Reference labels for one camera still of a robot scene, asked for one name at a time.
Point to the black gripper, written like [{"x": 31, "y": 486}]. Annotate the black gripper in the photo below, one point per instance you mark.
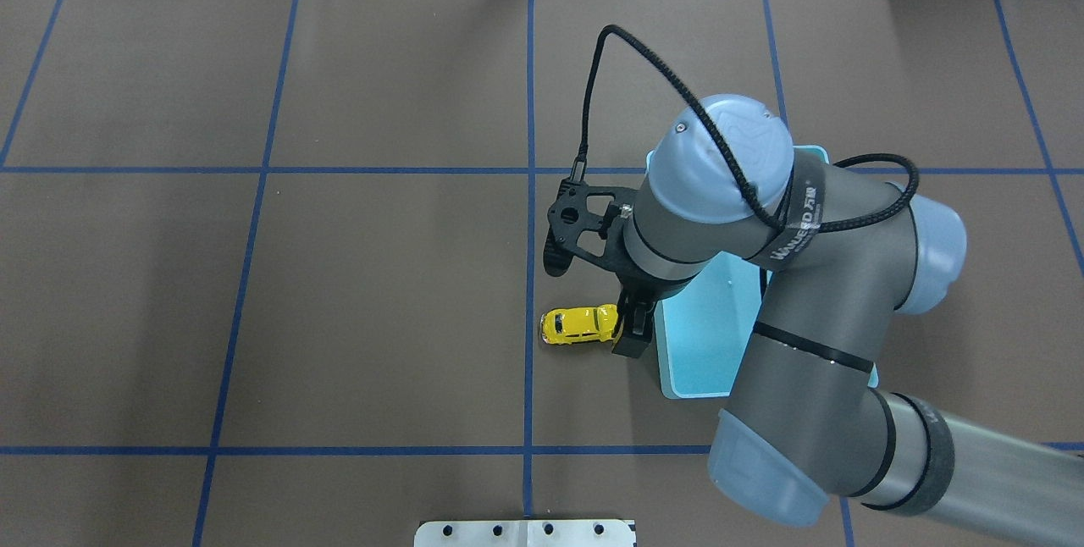
[{"x": 637, "y": 288}]

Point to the yellow beetle toy car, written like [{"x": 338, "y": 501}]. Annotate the yellow beetle toy car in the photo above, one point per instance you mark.
[{"x": 576, "y": 325}]

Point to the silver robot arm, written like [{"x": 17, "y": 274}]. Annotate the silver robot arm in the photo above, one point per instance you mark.
[{"x": 845, "y": 254}]

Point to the light blue plastic bin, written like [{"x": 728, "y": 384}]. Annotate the light blue plastic bin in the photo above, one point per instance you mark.
[{"x": 703, "y": 331}]

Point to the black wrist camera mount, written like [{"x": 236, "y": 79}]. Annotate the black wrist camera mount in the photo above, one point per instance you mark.
[{"x": 588, "y": 222}]

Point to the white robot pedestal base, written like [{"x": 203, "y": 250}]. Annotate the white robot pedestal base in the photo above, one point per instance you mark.
[{"x": 528, "y": 532}]

